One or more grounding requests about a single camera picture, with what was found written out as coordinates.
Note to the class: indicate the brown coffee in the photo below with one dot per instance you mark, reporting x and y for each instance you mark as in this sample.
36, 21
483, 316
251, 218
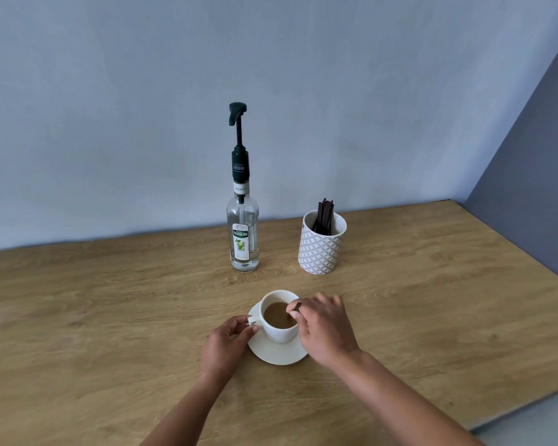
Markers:
276, 315

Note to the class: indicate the person's left thumb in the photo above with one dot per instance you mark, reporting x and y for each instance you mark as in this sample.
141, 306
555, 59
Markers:
250, 333

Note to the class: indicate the white patterned ceramic holder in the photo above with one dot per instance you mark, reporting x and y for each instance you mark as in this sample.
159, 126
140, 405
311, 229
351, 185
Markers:
321, 250

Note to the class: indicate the white coffee cup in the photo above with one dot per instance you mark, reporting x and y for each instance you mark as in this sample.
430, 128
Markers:
275, 334

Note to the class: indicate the person's right hand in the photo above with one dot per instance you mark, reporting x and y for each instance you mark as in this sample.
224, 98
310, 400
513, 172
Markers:
328, 332

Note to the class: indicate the dark single stirrer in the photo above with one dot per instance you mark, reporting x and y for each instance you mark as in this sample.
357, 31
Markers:
297, 306

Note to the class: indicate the person's left hand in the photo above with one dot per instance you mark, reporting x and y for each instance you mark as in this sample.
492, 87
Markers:
221, 350

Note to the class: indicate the person's left forearm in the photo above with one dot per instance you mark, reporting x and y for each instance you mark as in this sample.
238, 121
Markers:
190, 408

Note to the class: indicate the person's right thumb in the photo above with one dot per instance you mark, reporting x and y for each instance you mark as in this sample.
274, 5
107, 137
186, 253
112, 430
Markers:
294, 313

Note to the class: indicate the white saucer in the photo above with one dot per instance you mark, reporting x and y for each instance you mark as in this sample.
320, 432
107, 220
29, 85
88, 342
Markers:
279, 355

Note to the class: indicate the bundle of dark stir sticks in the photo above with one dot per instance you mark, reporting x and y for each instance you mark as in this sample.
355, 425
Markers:
325, 217

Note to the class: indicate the person's right forearm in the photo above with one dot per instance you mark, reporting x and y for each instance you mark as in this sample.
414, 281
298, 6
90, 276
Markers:
400, 404

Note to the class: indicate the black pump dispenser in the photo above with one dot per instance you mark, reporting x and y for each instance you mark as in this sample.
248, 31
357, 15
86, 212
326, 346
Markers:
240, 164

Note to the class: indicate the clear glass syrup bottle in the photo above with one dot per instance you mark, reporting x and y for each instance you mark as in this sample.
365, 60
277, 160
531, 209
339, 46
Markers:
242, 241

